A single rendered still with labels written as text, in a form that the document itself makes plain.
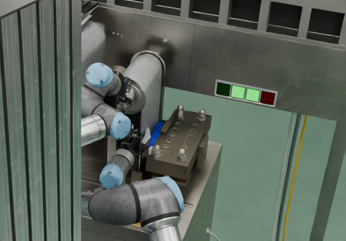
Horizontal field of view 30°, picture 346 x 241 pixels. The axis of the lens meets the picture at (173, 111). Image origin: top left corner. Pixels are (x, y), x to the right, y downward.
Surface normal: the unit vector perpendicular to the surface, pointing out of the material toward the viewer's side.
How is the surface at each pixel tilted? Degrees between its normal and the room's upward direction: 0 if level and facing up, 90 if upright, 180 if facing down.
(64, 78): 90
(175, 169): 90
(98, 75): 50
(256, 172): 0
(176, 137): 0
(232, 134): 0
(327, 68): 90
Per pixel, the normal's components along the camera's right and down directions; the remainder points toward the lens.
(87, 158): 0.07, -0.86
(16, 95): 0.89, 0.28
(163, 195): 0.36, -0.37
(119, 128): 0.71, 0.40
